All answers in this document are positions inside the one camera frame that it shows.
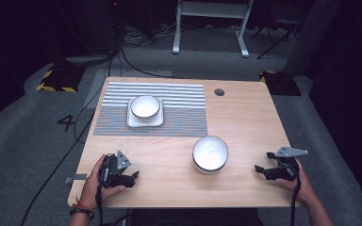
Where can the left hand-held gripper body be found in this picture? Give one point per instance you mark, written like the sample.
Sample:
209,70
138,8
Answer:
116,175

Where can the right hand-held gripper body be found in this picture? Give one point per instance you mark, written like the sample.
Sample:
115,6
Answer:
284,171

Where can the white bowl dark rim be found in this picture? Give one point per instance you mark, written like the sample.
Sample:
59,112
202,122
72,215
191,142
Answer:
144,106
210,154

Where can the white square plate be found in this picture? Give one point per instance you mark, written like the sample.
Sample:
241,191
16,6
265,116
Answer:
144,122

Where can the person's right hand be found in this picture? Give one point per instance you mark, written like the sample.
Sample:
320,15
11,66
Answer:
303,185

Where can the person's left hand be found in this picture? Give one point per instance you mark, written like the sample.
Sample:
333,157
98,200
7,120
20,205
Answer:
89,191

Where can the grey tape strip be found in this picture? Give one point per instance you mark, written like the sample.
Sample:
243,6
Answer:
75,178

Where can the black yellow striped floor base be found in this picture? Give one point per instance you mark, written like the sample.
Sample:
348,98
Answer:
61,80
279,83

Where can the person's dark lap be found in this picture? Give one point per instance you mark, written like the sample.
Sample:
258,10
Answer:
194,218

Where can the grey striped placemat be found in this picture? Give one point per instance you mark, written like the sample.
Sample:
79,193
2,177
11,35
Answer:
182,94

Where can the grey power strip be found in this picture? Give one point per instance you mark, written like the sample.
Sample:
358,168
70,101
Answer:
88,59

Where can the black tripod stand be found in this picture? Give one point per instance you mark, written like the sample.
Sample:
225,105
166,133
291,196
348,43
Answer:
276,34

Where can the grey column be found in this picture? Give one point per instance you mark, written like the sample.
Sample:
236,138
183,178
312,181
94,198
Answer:
314,34

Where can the white desk frame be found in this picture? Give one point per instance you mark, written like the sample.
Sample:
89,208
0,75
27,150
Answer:
212,9

